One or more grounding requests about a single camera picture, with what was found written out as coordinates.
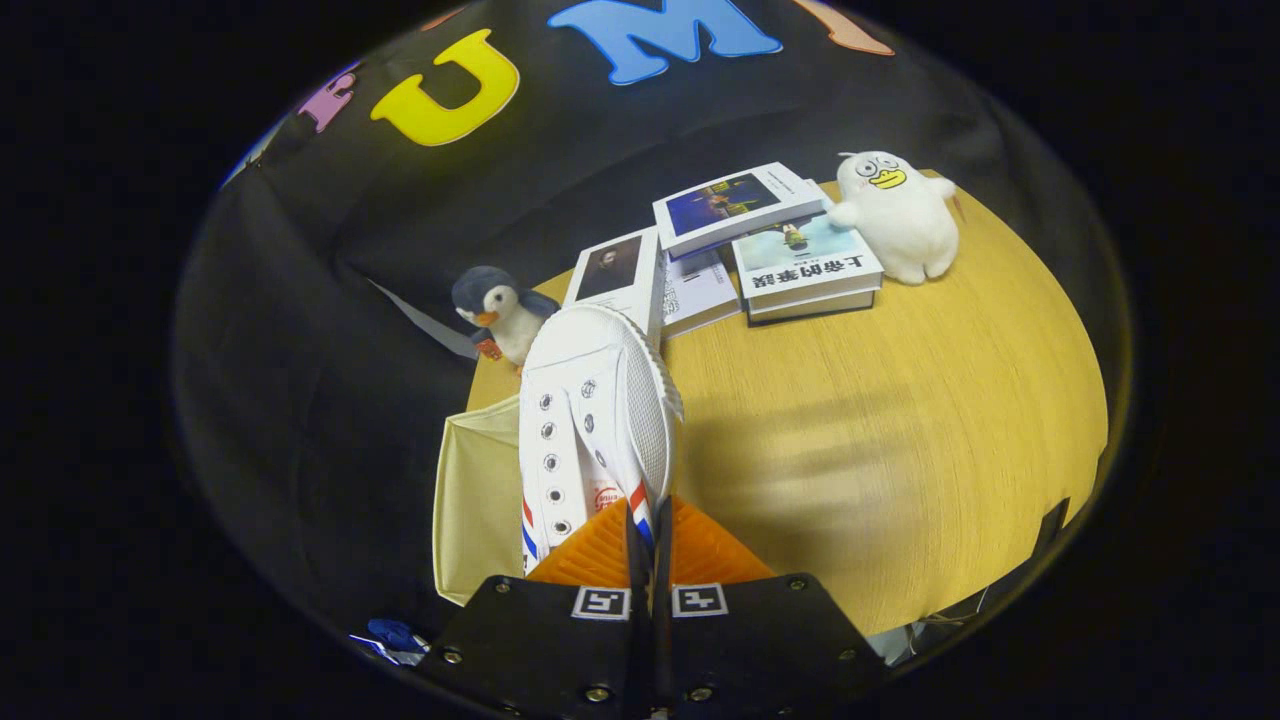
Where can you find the book with blue photo cover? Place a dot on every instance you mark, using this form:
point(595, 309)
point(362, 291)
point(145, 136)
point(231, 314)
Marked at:
point(730, 205)

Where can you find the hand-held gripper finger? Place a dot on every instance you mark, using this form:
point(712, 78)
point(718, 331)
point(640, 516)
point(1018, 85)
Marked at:
point(662, 570)
point(637, 570)

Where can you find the beige fabric storage box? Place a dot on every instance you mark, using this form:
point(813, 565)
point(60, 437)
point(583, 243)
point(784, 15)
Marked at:
point(475, 500)

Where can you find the white canvas shoe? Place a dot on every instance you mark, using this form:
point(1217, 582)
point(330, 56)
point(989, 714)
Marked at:
point(580, 400)

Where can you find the black table edge bracket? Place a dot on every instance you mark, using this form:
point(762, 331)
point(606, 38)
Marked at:
point(1052, 525)

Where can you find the white book with portrait cover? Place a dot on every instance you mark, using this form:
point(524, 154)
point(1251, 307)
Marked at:
point(615, 270)

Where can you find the white book with text cover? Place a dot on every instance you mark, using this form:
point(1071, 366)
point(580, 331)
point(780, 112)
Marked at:
point(700, 290)

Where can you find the book with pale blue cover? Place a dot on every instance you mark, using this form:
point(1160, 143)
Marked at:
point(800, 265)

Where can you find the small blue object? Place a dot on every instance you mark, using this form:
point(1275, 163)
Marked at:
point(395, 635)

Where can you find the white duck plush toy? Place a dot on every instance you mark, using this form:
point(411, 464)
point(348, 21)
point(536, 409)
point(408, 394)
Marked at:
point(900, 220)

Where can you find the grey penguin plush toy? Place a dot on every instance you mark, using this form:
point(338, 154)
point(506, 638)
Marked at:
point(505, 310)

